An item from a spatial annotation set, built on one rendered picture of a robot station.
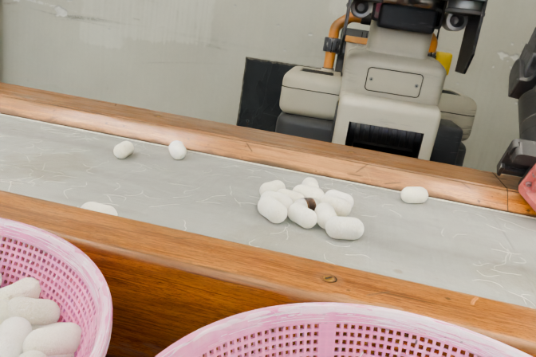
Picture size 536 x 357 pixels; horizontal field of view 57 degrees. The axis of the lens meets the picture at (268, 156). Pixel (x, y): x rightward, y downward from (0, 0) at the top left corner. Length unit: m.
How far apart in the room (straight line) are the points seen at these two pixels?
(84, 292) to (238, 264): 0.10
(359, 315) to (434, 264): 0.18
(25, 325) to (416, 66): 0.96
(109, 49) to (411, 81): 1.95
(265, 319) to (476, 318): 0.14
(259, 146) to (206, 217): 0.24
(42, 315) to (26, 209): 0.11
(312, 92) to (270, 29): 1.20
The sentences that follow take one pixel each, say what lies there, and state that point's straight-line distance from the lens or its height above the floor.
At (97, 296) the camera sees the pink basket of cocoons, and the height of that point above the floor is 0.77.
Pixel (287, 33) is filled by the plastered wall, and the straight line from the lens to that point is 2.55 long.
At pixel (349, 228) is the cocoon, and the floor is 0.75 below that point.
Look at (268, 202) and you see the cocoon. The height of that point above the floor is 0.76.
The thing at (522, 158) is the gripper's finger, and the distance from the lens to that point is 0.67.
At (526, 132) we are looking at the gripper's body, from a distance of 0.73.
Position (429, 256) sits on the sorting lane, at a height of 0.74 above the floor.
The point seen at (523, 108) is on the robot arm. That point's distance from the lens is 0.76.
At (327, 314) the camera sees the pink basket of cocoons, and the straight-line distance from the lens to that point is 0.31.
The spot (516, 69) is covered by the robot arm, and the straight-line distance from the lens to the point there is 0.81.
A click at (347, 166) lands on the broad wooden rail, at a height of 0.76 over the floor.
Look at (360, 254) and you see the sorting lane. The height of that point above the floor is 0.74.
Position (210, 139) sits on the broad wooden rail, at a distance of 0.71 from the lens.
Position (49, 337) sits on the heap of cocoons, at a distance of 0.32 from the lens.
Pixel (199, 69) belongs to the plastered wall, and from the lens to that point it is 2.64.
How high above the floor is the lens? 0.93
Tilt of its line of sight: 15 degrees down
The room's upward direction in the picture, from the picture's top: 8 degrees clockwise
